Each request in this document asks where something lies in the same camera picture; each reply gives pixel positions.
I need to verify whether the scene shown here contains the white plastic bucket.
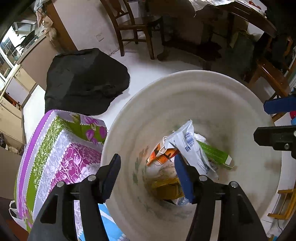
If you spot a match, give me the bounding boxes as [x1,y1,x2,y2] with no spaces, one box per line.
[101,69,282,241]

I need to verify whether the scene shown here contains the dark wooden chair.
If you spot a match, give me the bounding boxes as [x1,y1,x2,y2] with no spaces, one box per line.
[101,1,165,60]

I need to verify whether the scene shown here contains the white plastic bag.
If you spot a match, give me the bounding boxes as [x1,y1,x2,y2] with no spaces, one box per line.
[9,200,27,231]

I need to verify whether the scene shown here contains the colourful striped tablecloth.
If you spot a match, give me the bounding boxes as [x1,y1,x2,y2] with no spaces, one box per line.
[14,109,130,241]

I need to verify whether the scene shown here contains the yellow wooden stool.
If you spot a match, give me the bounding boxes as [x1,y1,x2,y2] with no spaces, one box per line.
[267,188,295,220]

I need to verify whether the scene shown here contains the green white carton box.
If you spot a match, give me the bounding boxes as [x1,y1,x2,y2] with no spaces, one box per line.
[197,141,234,169]

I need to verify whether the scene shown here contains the dark wooden dining table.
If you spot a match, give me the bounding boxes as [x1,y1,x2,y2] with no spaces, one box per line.
[157,1,276,70]

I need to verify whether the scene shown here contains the gold foil wrapper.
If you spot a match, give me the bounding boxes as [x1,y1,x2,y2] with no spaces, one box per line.
[151,177,184,200]

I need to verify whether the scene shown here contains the orange cardboard box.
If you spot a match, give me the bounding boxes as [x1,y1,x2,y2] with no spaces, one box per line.
[146,143,179,166]

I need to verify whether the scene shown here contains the beige kitchen cabinets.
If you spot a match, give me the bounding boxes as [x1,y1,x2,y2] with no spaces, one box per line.
[1,36,58,149]

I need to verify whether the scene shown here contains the white blue wet-wipes packet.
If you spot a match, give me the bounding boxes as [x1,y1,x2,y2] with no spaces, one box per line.
[165,120,218,179]

